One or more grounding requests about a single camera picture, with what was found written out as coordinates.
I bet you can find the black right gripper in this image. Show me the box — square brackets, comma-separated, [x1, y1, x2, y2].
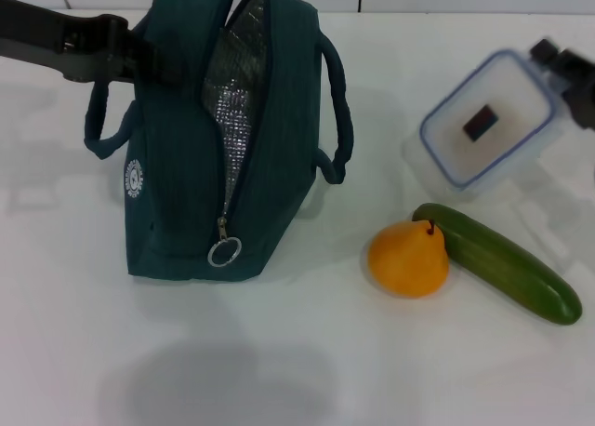
[529, 38, 595, 129]

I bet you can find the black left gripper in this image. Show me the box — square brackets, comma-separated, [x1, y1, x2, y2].
[0, 0, 182, 86]

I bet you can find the dark teal insulated lunch bag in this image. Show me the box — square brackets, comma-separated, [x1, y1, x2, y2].
[83, 0, 355, 283]

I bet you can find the green cucumber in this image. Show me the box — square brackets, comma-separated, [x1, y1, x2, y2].
[411, 202, 584, 326]

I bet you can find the orange pear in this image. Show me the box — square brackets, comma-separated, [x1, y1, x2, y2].
[366, 220, 451, 300]

